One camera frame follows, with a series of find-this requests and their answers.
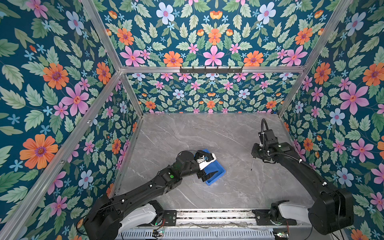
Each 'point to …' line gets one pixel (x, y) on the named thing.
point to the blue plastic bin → (216, 166)
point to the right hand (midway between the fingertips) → (253, 150)
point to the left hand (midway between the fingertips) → (214, 159)
